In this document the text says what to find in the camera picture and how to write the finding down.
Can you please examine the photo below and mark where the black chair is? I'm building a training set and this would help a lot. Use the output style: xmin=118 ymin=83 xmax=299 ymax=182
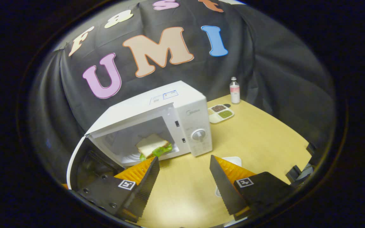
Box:
xmin=285 ymin=143 xmax=317 ymax=187

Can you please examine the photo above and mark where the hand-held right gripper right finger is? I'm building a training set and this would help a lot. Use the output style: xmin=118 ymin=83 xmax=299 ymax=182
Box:
xmin=209 ymin=155 xmax=297 ymax=221

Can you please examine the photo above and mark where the white rectangular plate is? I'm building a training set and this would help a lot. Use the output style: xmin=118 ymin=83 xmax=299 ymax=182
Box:
xmin=215 ymin=156 xmax=242 ymax=197

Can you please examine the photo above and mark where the black backdrop cloth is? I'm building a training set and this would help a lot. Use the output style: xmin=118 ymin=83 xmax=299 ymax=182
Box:
xmin=27 ymin=0 xmax=336 ymax=187

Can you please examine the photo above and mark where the clear bottle pink label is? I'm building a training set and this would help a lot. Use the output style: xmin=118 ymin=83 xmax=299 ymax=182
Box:
xmin=229 ymin=77 xmax=240 ymax=104

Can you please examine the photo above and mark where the white divided tray of beans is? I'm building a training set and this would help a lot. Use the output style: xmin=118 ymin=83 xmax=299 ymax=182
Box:
xmin=208 ymin=104 xmax=234 ymax=124

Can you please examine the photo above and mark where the lettuce sandwich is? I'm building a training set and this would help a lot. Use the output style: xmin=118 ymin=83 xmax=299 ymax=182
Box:
xmin=136 ymin=133 xmax=173 ymax=162

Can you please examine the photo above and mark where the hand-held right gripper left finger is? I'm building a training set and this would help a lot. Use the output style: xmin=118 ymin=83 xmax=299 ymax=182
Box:
xmin=77 ymin=156 xmax=160 ymax=223

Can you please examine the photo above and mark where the white microwave oven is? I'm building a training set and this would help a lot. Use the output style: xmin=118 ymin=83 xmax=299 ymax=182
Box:
xmin=66 ymin=80 xmax=213 ymax=190

